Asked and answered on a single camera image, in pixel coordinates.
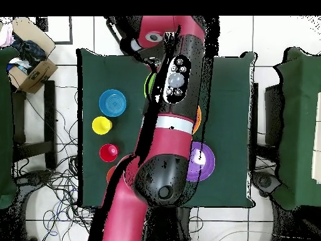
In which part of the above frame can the green plastic bowl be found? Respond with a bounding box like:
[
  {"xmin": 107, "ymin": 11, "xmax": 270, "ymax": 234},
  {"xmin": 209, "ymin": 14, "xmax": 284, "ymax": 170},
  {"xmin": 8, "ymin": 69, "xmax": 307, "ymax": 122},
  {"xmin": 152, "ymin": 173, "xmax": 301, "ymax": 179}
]
[{"xmin": 143, "ymin": 72, "xmax": 158, "ymax": 100}]

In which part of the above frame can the large orange plastic bowl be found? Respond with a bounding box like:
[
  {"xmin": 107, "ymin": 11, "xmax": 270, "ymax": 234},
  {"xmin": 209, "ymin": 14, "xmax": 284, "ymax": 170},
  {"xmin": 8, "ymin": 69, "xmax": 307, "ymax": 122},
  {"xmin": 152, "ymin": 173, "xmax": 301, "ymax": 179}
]
[{"xmin": 192, "ymin": 105, "xmax": 203, "ymax": 136}]

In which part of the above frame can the purple plastic bowl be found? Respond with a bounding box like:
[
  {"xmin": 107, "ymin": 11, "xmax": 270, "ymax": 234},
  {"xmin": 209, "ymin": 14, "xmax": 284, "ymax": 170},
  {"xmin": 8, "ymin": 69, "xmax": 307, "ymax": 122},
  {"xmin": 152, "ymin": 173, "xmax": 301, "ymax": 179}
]
[{"xmin": 186, "ymin": 141, "xmax": 216, "ymax": 182}]

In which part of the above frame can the red plastic cup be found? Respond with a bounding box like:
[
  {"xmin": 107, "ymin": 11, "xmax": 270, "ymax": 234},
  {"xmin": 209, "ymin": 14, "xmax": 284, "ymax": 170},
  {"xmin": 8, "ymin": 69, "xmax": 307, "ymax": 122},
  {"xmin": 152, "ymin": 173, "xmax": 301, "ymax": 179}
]
[{"xmin": 99, "ymin": 143, "xmax": 119, "ymax": 163}]

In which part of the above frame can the blue plastic bowl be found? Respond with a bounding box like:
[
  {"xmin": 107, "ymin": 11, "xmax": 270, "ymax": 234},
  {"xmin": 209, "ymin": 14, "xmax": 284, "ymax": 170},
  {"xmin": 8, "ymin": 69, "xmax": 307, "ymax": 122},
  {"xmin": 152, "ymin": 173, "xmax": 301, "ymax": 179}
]
[{"xmin": 98, "ymin": 88, "xmax": 127, "ymax": 118}]

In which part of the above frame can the yellow plastic cup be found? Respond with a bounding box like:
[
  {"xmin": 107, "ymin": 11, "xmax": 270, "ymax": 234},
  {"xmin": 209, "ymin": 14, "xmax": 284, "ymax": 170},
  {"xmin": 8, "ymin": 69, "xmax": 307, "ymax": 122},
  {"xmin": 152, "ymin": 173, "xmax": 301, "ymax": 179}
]
[{"xmin": 92, "ymin": 115, "xmax": 113, "ymax": 136}]

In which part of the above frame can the small red-orange plastic bowl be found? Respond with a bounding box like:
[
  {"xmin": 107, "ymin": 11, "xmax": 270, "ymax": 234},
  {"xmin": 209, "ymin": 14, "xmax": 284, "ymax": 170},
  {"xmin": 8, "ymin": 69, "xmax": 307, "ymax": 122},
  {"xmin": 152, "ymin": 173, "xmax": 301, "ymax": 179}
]
[{"xmin": 106, "ymin": 164, "xmax": 118, "ymax": 183}]

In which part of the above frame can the dark green tablecloth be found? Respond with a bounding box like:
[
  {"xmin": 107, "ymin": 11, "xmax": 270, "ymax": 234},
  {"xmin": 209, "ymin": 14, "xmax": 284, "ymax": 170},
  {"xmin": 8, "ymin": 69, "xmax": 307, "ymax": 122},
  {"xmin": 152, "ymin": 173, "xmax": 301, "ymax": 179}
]
[{"xmin": 76, "ymin": 48, "xmax": 258, "ymax": 208}]

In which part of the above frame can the black stand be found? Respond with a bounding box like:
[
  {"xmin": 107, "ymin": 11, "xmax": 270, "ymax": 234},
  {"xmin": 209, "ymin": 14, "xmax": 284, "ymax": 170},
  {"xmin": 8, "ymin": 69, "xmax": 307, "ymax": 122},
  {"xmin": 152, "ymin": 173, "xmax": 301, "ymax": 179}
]
[{"xmin": 264, "ymin": 83, "xmax": 285, "ymax": 147}]

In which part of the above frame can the grey round floor foot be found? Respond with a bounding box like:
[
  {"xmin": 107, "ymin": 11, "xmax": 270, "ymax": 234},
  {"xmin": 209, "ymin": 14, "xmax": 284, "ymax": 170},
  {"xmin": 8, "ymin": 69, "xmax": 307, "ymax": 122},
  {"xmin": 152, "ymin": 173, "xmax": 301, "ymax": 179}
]
[{"xmin": 251, "ymin": 171, "xmax": 282, "ymax": 198}]

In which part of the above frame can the black floor device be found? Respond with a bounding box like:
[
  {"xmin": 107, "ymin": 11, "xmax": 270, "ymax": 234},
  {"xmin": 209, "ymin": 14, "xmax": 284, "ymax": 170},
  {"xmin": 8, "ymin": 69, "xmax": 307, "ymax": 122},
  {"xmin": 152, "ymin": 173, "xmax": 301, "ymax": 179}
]
[{"xmin": 14, "ymin": 169, "xmax": 54, "ymax": 188}]

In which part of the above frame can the cardboard box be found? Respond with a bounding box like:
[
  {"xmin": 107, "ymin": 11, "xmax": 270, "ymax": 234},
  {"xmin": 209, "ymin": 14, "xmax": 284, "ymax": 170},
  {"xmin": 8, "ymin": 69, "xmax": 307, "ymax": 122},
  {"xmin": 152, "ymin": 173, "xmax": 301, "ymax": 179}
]
[{"xmin": 7, "ymin": 16, "xmax": 59, "ymax": 94}]

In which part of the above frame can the green cloth covered table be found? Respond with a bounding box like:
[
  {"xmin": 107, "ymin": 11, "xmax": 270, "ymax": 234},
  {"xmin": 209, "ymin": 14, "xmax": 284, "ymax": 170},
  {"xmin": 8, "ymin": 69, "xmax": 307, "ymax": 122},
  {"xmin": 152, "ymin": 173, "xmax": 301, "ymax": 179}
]
[
  {"xmin": 272, "ymin": 46, "xmax": 321, "ymax": 211},
  {"xmin": 0, "ymin": 46, "xmax": 20, "ymax": 210}
]

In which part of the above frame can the pile of clothes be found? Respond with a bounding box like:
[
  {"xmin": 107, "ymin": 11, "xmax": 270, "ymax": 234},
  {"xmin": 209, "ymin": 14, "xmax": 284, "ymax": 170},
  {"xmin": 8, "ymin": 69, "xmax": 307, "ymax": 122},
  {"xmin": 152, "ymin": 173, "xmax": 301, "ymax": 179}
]
[{"xmin": 0, "ymin": 23, "xmax": 48, "ymax": 75}]

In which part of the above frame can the white panel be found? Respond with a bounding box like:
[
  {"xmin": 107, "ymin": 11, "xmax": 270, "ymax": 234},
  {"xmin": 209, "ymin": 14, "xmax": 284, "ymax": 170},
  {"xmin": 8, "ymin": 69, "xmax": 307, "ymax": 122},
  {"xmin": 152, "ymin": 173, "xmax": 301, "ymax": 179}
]
[{"xmin": 311, "ymin": 92, "xmax": 321, "ymax": 185}]

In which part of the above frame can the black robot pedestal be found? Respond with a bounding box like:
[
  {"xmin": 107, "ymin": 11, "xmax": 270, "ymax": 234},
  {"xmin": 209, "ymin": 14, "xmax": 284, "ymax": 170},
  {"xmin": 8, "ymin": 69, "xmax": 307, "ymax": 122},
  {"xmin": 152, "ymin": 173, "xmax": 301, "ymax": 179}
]
[{"xmin": 142, "ymin": 205, "xmax": 192, "ymax": 241}]

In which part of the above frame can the tangle of floor cables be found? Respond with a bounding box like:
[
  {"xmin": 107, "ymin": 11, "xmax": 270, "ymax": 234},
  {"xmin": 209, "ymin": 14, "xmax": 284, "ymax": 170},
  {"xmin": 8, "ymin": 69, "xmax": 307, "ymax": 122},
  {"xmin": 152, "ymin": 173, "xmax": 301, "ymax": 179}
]
[{"xmin": 12, "ymin": 82, "xmax": 101, "ymax": 241}]

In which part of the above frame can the black floor frame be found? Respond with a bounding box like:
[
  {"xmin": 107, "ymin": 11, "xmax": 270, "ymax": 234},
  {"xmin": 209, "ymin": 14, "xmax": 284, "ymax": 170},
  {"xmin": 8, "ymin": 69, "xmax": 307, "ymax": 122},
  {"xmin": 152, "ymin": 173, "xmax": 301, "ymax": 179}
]
[{"xmin": 35, "ymin": 16, "xmax": 73, "ymax": 45}]

